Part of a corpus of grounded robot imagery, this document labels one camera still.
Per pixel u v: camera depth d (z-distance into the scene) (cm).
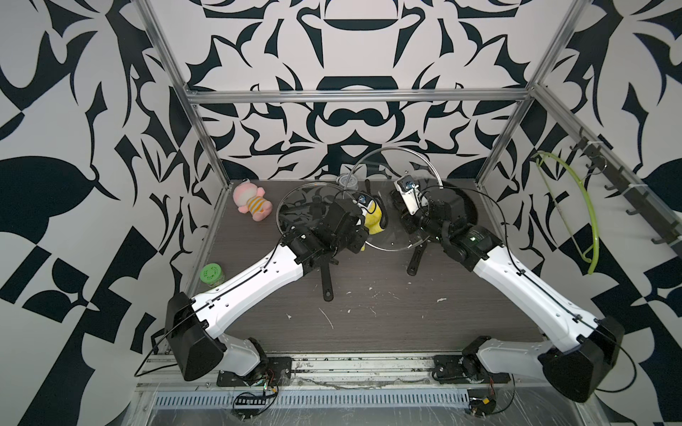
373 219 70
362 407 70
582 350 38
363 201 63
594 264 67
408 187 61
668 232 50
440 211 55
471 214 100
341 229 54
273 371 73
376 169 123
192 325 39
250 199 105
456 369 74
